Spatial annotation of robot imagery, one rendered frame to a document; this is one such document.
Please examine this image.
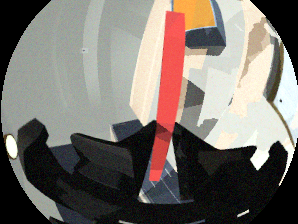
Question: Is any red rectangular lid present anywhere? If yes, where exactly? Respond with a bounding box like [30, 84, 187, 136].
[149, 11, 186, 181]

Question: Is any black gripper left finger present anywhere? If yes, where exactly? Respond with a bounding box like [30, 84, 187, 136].
[71, 119, 157, 198]

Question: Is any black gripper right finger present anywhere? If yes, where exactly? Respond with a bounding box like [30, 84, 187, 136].
[172, 121, 257, 201]

